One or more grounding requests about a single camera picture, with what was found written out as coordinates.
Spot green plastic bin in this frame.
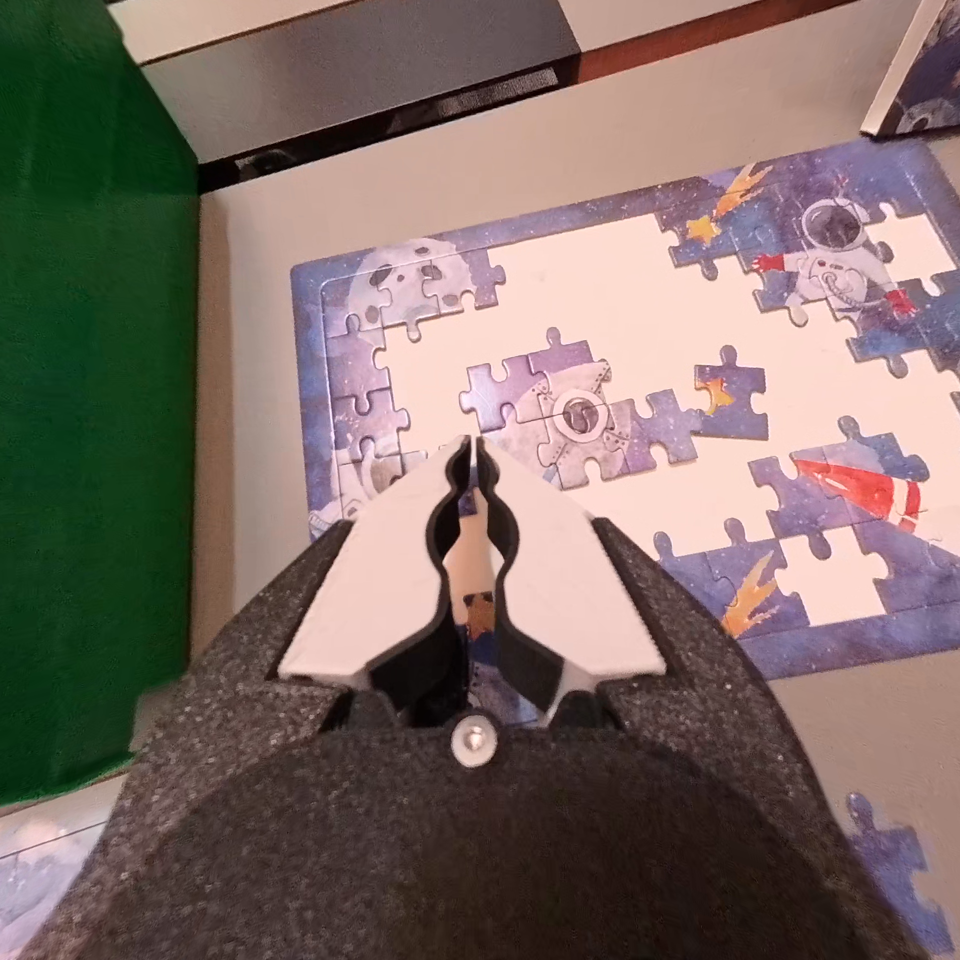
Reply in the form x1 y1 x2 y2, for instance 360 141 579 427
0 0 200 807

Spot joined satellite puzzle pieces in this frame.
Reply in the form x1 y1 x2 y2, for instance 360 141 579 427
459 327 639 490

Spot printed puzzle box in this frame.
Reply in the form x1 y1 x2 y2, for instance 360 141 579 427
858 0 960 140

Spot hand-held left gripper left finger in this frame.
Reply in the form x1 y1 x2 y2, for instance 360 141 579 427
277 433 474 712

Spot space puzzle board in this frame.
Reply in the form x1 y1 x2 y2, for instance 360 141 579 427
291 138 960 680

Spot dark blue puzzle piece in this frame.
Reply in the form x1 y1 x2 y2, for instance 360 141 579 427
651 516 740 601

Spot adjoining grey desk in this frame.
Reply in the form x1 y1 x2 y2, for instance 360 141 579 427
105 0 939 69

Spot comet print puzzle piece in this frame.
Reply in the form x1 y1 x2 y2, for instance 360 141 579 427
712 536 813 639

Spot purple star-marked puzzle piece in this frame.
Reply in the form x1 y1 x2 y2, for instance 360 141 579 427
846 793 942 960

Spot black rounded panel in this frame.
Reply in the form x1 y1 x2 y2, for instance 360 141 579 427
138 7 582 181

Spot purple starry puzzle piece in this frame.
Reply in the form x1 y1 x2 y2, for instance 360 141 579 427
611 388 704 470

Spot star print puzzle piece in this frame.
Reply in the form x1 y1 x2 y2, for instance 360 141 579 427
459 588 500 639

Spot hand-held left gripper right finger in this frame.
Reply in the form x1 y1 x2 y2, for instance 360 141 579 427
474 435 667 712

